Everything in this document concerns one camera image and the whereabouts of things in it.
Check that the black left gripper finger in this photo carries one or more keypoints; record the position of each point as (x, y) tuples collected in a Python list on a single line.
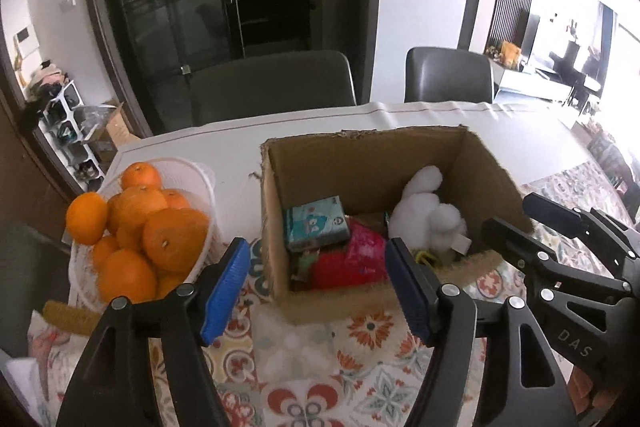
[(540, 267), (614, 244)]

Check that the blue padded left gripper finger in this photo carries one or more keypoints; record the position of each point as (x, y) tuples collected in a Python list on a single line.
[(112, 384), (522, 384)]

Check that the yellow carabiner toy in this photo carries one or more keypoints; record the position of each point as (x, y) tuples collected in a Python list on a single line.
[(427, 258)]

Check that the white plush toy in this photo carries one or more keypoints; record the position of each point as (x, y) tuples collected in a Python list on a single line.
[(426, 224)]

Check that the pink snack packet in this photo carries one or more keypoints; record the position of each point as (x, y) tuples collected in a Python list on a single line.
[(365, 250)]

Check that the red fluffy pompom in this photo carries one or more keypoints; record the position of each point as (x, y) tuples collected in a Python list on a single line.
[(332, 271)]

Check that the teal cartoon tissue pack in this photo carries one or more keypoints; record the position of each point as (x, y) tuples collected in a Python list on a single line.
[(315, 225)]

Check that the person's right hand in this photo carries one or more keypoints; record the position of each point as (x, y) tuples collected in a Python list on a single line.
[(614, 404)]

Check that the woven wicker tissue box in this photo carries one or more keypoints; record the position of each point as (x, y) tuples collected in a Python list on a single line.
[(73, 320)]

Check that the floral fabric cover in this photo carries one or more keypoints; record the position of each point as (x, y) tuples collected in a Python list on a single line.
[(40, 379)]

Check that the orange fruit front large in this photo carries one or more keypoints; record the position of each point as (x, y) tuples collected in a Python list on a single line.
[(173, 239)]

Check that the dark chair near left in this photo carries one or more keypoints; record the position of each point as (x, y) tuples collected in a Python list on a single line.
[(33, 271)]

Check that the orange fruit left outer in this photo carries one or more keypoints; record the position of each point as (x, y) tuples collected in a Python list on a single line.
[(86, 218)]

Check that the white plastic fruit basket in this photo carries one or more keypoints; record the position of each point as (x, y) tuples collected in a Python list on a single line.
[(116, 264)]

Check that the orange fruit right top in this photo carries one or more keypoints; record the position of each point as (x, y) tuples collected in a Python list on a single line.
[(140, 174)]

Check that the dark grey chair right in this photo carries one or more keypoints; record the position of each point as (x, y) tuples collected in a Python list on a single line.
[(448, 75)]

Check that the dark grey chair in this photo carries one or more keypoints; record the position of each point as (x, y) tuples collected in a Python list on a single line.
[(448, 75), (271, 84)]

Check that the brown cardboard box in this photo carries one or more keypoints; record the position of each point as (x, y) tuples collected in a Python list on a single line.
[(368, 170)]

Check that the white shoe rack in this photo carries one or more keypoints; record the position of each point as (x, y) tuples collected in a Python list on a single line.
[(62, 131)]

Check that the dark grey chair left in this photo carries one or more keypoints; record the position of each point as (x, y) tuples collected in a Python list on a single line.
[(271, 84)]

